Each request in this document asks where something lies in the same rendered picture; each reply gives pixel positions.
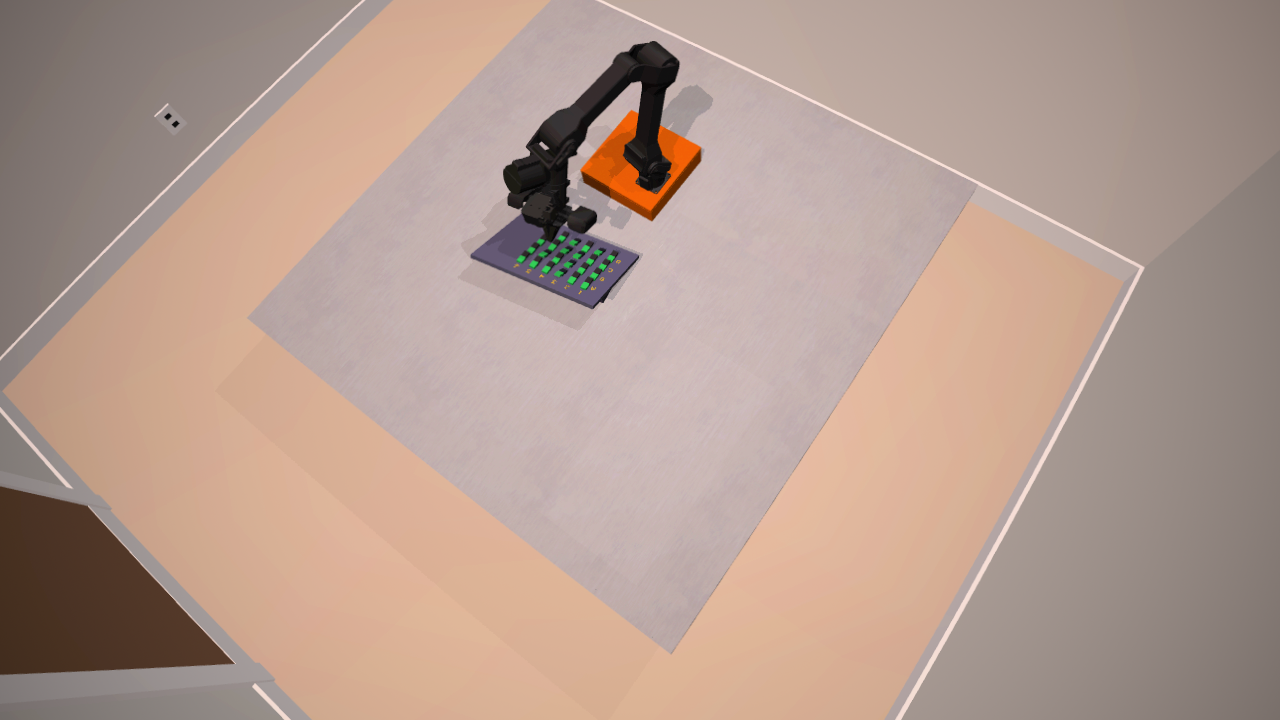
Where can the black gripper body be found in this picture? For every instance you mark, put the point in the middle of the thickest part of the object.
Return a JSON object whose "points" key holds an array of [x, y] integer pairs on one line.
{"points": [[579, 220]]}

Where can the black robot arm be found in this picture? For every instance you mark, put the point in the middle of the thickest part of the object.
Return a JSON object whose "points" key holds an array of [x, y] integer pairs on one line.
{"points": [[566, 130]]}

